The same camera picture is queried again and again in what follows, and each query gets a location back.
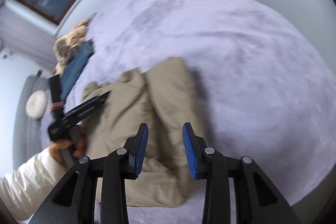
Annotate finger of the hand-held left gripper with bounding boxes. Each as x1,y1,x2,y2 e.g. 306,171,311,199
63,91,111,120

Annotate person's left hand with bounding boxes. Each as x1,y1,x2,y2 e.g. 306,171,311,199
50,130,87,161

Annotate round white pillow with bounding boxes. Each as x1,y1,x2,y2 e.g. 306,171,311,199
26,91,48,119

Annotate grey quilted headboard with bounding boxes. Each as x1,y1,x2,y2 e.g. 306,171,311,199
12,76,51,169

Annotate folded blue jeans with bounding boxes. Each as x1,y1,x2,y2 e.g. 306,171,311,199
60,39,94,101

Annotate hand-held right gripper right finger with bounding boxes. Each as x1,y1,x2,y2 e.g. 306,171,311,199
182,122,302,224

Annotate beige puffer jacket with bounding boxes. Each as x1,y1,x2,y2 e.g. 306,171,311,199
82,56,208,207

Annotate beige striped knit cloth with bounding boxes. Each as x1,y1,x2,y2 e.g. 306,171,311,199
52,19,90,75

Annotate person's left forearm white sleeve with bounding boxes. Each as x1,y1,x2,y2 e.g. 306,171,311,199
0,147,71,222

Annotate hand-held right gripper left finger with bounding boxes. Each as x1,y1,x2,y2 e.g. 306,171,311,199
29,123,149,224

